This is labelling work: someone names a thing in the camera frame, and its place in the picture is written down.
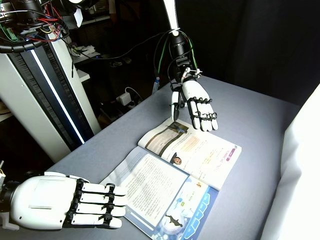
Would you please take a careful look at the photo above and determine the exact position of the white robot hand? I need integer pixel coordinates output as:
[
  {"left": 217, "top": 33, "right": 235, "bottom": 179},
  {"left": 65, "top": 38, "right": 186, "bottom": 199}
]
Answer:
[
  {"left": 9, "top": 171, "right": 129, "bottom": 231},
  {"left": 170, "top": 78, "right": 219, "bottom": 132}
]

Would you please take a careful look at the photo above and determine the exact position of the textbook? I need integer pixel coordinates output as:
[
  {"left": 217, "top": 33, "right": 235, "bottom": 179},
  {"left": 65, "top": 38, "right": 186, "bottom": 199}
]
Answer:
[{"left": 99, "top": 117, "right": 243, "bottom": 240}]

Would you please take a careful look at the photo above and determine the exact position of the grey tablecloth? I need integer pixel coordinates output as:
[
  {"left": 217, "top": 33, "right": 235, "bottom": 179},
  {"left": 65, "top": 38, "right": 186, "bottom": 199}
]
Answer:
[{"left": 46, "top": 74, "right": 301, "bottom": 240}]

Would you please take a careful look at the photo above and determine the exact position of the white power adapter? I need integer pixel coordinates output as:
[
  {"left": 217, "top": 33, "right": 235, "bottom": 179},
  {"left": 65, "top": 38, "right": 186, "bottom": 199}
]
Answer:
[{"left": 116, "top": 91, "right": 135, "bottom": 106}]

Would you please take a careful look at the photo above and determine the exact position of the black curtain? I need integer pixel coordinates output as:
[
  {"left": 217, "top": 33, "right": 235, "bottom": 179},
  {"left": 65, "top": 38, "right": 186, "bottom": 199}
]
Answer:
[{"left": 174, "top": 0, "right": 320, "bottom": 107}]

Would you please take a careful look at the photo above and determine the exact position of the white robot lift column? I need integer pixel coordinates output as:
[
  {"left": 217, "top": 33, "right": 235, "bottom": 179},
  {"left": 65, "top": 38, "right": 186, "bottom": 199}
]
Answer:
[{"left": 0, "top": 37, "right": 101, "bottom": 163}]

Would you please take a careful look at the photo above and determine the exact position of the white shelf board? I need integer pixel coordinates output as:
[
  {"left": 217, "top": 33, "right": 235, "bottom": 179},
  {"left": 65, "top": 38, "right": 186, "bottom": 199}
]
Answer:
[{"left": 74, "top": 68, "right": 91, "bottom": 83}]

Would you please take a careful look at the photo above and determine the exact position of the white backdrop cloth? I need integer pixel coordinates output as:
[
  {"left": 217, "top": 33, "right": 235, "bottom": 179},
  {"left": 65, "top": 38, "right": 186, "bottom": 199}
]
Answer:
[{"left": 259, "top": 82, "right": 320, "bottom": 240}]

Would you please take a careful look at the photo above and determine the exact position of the white paper tag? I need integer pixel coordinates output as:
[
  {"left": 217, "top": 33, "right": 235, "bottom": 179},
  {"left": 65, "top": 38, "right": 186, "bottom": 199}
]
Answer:
[{"left": 73, "top": 8, "right": 84, "bottom": 28}]

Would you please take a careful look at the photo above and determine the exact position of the robot head wiring assembly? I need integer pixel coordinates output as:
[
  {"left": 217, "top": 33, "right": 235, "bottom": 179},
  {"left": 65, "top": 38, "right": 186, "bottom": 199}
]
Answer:
[{"left": 0, "top": 0, "right": 76, "bottom": 55}]

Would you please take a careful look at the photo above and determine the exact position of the white blue cable plug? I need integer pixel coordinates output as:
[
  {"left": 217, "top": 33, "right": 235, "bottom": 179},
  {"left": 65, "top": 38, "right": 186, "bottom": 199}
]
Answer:
[{"left": 152, "top": 74, "right": 161, "bottom": 95}]

